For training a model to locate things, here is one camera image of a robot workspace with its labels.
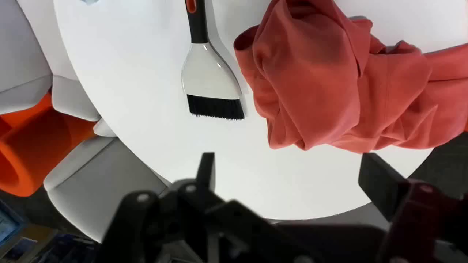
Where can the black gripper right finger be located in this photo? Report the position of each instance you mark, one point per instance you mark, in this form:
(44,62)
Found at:
(382,188)

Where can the red crumpled cloth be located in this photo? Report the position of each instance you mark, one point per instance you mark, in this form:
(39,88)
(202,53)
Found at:
(331,83)

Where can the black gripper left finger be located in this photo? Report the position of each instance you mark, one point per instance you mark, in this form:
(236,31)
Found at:
(207,172)

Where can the white upholstered chair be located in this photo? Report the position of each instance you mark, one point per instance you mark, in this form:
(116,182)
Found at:
(30,49)
(97,191)

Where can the orange rounded low seat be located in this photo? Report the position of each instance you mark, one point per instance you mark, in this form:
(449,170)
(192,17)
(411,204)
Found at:
(34,151)

